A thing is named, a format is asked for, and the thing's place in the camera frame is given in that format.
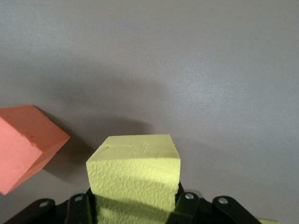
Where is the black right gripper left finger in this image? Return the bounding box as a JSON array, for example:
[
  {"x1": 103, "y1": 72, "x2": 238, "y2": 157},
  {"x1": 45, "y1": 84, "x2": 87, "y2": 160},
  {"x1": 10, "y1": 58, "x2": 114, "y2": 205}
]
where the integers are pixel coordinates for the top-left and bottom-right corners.
[{"x1": 4, "y1": 188, "x2": 97, "y2": 224}]

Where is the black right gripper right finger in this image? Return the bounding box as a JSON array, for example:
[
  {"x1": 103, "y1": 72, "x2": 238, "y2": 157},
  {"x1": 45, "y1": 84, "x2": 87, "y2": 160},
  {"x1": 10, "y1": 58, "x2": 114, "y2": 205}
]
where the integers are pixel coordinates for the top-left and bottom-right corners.
[{"x1": 168, "y1": 183, "x2": 257, "y2": 224}]

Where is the orange foam cube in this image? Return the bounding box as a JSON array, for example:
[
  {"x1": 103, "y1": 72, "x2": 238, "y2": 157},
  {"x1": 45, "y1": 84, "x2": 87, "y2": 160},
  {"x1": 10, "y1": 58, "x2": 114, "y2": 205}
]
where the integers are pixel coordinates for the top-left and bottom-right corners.
[{"x1": 0, "y1": 105, "x2": 71, "y2": 196}]

